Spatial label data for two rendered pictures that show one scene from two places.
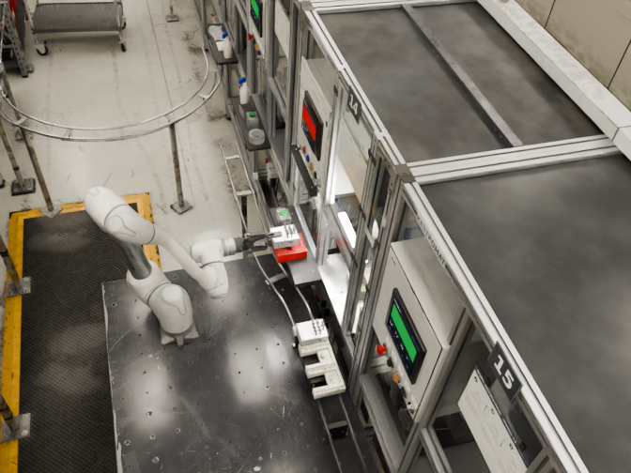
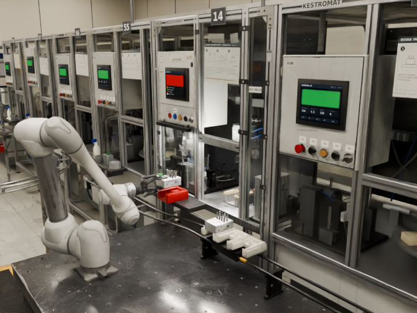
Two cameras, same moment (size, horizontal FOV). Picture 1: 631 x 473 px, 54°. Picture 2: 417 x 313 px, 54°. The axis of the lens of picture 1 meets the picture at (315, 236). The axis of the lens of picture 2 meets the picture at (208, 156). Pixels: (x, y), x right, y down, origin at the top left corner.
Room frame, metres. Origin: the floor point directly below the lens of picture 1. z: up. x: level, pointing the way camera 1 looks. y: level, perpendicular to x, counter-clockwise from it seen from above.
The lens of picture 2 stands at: (-0.34, 0.66, 1.79)
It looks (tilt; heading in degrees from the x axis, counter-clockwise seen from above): 14 degrees down; 342
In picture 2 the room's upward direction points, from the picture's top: straight up
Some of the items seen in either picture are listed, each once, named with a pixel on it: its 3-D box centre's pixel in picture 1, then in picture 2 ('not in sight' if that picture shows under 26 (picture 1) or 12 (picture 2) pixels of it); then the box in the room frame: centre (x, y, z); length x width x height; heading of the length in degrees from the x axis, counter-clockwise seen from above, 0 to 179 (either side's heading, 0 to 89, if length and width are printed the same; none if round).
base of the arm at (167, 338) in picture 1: (177, 327); (97, 267); (1.71, 0.63, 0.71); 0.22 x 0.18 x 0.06; 21
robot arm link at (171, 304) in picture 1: (173, 305); (92, 241); (1.74, 0.64, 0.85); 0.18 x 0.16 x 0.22; 50
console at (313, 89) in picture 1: (336, 124); (190, 87); (2.27, -0.04, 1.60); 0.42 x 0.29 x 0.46; 21
